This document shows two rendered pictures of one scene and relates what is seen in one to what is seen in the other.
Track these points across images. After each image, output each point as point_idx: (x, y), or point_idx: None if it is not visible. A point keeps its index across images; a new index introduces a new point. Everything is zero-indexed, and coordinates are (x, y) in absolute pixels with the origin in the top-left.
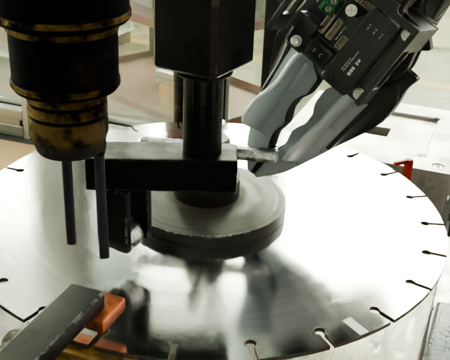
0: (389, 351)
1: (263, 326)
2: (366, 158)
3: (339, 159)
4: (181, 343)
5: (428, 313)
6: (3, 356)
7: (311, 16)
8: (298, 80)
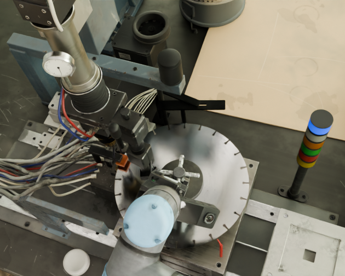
0: (174, 248)
1: (125, 196)
2: (222, 230)
3: (220, 221)
4: (120, 180)
5: (194, 263)
6: (99, 149)
7: (156, 179)
8: None
